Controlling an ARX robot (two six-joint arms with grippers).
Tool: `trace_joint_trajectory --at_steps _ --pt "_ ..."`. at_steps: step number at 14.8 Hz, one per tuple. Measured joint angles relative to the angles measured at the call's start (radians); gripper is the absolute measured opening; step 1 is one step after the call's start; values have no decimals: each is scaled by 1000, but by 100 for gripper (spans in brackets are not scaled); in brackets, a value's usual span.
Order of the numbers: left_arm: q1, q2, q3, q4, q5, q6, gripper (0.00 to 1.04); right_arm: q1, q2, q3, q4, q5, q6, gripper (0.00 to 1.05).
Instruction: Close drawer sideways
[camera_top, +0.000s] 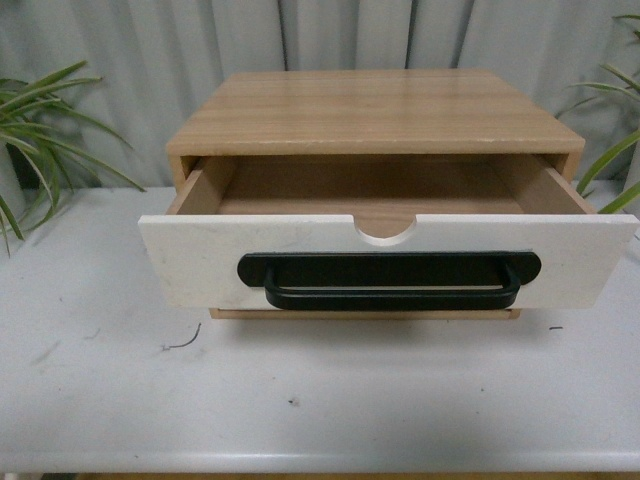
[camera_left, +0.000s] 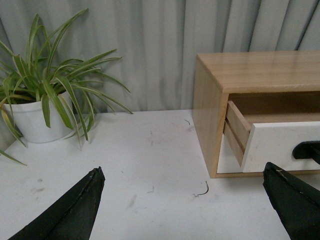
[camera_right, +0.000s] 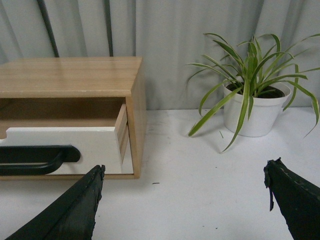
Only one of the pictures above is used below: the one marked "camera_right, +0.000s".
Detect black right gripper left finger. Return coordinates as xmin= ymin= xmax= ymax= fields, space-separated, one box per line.
xmin=7 ymin=165 xmax=106 ymax=240

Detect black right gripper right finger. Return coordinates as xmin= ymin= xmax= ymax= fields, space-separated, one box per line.
xmin=263 ymin=158 xmax=320 ymax=240

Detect white drawer with wooden sides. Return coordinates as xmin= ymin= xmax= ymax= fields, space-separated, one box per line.
xmin=0 ymin=104 xmax=129 ymax=177

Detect wooden drawer cabinet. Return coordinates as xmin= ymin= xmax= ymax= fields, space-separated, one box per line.
xmin=0 ymin=57 xmax=147 ymax=180

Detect white plant pot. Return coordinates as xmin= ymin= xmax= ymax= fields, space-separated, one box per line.
xmin=223 ymin=83 xmax=291 ymax=137

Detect green spider plant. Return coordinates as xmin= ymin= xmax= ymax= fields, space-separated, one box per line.
xmin=188 ymin=33 xmax=320 ymax=144

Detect grey curtain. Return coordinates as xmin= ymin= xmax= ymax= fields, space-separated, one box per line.
xmin=0 ymin=0 xmax=320 ymax=110

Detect black drawer handle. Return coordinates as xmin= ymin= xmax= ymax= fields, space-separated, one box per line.
xmin=0 ymin=145 xmax=81 ymax=176

